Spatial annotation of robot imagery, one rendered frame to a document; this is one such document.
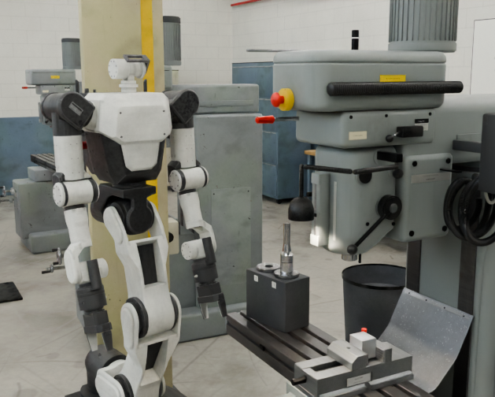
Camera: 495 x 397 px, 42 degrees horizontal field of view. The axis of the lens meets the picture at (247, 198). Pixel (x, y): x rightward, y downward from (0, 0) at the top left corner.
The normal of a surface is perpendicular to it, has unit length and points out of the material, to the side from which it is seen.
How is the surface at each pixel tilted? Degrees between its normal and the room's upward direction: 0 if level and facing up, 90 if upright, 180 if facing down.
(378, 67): 90
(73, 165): 87
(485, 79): 90
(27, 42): 90
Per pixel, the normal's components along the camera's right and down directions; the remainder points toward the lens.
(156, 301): 0.58, -0.27
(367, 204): 0.47, 0.16
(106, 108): -0.10, 0.10
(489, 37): -0.88, 0.09
